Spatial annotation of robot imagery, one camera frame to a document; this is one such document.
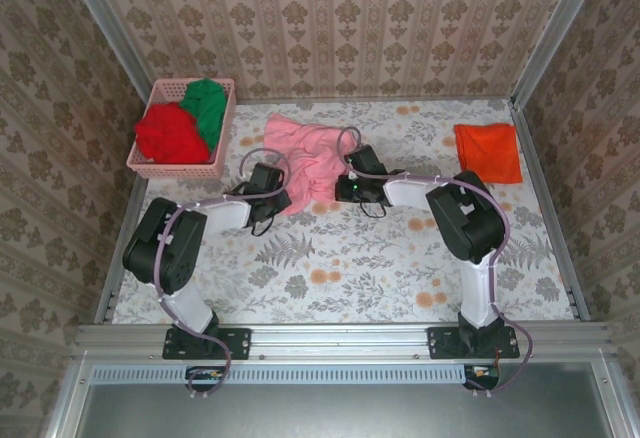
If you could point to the pink t-shirt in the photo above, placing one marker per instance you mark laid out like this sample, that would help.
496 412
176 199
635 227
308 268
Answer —
310 153

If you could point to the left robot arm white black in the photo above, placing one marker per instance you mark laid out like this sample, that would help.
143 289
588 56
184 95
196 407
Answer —
225 215

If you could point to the floral print table cover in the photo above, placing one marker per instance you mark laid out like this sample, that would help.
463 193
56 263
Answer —
350 268

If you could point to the pink plastic basket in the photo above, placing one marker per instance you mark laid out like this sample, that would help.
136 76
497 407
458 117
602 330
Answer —
175 170

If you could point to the green t-shirt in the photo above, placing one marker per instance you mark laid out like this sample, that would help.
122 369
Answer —
205 105

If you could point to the red t-shirt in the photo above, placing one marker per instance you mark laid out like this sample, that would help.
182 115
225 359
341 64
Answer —
170 135

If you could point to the orange t-shirt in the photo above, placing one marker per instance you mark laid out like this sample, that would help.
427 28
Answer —
487 153

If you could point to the small black controller board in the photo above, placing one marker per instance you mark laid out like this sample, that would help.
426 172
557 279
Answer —
202 374
482 373

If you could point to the grey sheet metal panel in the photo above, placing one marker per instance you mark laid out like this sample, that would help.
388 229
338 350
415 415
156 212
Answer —
325 413

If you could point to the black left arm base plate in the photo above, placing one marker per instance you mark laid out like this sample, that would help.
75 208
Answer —
237 343

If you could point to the aluminium mounting rail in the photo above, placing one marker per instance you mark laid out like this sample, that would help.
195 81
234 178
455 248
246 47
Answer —
340 340

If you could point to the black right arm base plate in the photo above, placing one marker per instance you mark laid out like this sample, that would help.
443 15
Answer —
442 343

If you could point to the aluminium table side rail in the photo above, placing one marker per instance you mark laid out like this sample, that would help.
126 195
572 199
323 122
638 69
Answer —
575 290
111 290

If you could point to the aluminium frame post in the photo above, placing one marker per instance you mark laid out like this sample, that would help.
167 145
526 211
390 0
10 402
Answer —
560 28
105 23

